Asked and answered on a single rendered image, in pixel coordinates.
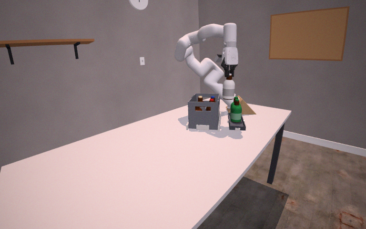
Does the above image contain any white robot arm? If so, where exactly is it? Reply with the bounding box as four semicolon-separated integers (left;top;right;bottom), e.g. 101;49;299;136
174;23;237;109

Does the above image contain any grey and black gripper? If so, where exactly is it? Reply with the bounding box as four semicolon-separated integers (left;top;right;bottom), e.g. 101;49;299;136
221;47;238;77

